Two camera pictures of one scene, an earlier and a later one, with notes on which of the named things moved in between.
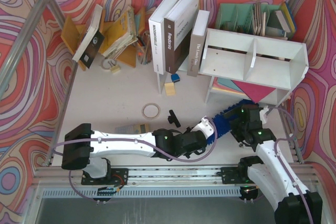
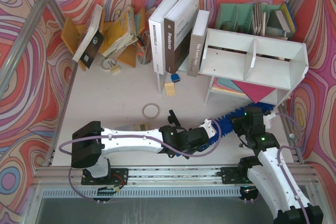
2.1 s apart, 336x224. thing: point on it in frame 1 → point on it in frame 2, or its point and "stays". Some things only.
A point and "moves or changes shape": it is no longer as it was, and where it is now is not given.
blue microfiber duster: x=222 y=124 moves or changes shape
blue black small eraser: x=175 y=77 stays
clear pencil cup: x=144 y=49 stays
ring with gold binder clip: x=110 y=63 stays
